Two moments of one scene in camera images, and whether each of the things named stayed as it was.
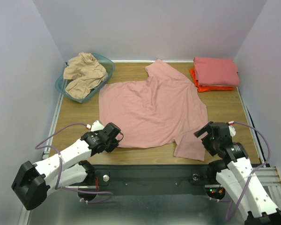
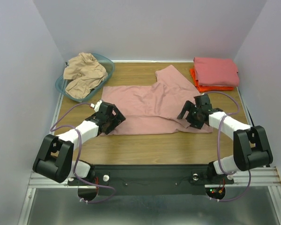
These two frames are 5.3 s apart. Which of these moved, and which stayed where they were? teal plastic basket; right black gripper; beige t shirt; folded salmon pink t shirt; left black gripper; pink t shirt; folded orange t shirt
Moved: left black gripper; pink t shirt; right black gripper
Stayed: teal plastic basket; folded salmon pink t shirt; beige t shirt; folded orange t shirt
